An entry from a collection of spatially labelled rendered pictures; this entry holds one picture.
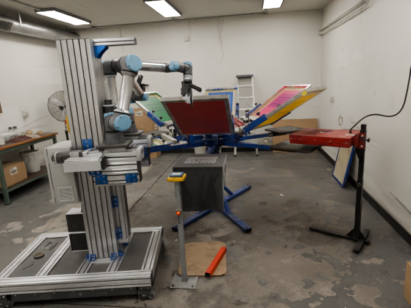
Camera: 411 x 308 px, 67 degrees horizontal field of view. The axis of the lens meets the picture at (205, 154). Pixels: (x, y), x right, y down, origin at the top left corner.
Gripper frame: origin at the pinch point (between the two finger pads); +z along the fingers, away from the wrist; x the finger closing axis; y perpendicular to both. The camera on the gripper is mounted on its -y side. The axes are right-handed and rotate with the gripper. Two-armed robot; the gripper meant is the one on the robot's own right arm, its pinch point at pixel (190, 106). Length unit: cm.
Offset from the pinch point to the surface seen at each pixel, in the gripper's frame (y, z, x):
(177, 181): 11, 60, -1
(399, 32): -200, -88, -97
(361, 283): -134, 145, -36
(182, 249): 12, 117, -19
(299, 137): -95, 20, -76
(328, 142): -119, 26, -63
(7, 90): 380, -98, -247
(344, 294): -116, 149, -21
